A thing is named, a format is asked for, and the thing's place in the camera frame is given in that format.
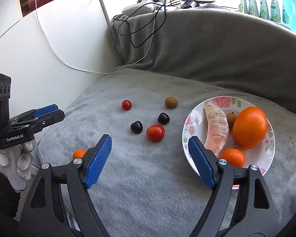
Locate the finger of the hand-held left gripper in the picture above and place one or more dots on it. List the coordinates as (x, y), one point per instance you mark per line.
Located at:
(46, 121)
(46, 109)

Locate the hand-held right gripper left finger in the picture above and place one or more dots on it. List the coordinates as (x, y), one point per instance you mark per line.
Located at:
(100, 160)

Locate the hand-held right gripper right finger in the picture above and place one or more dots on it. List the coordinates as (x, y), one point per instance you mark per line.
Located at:
(202, 163)

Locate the small tangerine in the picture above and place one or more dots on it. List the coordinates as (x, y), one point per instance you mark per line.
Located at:
(233, 157)
(79, 153)

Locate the peeled pomelo segment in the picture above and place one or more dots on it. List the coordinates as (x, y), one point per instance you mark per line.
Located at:
(215, 130)

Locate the large orange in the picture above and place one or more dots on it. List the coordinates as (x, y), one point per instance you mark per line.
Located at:
(250, 128)

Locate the white floral plate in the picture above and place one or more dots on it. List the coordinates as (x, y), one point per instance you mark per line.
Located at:
(264, 160)

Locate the person's left forearm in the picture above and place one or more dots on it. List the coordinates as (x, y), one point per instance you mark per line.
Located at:
(0, 197)

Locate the person's left hand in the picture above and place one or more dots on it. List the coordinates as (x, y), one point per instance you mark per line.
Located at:
(12, 163)

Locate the dark purple plum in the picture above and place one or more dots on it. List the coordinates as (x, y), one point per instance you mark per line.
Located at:
(163, 118)
(137, 127)

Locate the red cherry tomato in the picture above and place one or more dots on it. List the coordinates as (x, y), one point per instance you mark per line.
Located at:
(126, 105)

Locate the dark grey fleece blanket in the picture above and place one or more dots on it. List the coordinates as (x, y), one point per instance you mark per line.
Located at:
(212, 49)

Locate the white power strip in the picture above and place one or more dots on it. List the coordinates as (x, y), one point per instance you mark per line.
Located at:
(138, 7)

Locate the blue detergent bottle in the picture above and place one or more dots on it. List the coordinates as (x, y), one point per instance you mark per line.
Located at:
(289, 7)

